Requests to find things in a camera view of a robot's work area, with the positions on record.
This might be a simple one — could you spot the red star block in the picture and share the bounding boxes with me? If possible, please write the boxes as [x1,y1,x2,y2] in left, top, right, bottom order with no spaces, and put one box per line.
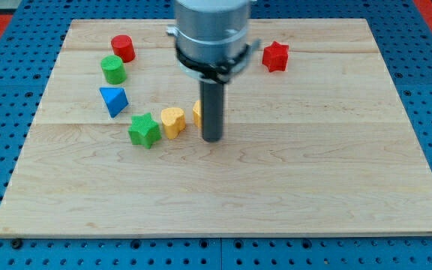
[262,41,290,73]

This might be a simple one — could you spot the yellow heart block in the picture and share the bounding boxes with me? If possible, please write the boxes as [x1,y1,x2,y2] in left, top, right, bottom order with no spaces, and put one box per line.
[160,107,186,140]

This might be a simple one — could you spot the green star block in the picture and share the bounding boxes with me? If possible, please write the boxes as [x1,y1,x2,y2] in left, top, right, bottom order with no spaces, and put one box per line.
[128,112,161,149]

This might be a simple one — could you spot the light wooden board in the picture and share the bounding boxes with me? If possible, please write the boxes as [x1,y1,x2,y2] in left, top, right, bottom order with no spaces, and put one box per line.
[0,19,432,239]

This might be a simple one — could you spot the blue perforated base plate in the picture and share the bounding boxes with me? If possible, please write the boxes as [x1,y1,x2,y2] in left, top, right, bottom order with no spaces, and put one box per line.
[0,0,432,270]

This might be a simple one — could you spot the blue triangular prism block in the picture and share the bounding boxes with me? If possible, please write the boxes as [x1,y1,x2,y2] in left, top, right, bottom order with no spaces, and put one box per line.
[99,87,129,118]

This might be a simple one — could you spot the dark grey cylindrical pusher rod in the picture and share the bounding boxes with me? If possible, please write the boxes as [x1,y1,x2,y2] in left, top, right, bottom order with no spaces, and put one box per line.
[199,82,224,143]

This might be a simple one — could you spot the yellow hexagon block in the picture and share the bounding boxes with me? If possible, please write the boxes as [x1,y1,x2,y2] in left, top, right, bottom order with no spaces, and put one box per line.
[192,100,202,128]

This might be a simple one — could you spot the green cylinder block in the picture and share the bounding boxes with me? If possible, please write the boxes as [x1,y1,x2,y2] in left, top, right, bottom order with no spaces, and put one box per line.
[100,55,127,85]

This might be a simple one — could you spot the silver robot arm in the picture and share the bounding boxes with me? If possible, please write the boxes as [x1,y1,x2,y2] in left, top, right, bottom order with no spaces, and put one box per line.
[166,0,260,143]

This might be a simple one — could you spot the red cylinder block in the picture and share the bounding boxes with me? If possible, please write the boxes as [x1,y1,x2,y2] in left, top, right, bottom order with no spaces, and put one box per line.
[111,34,136,63]

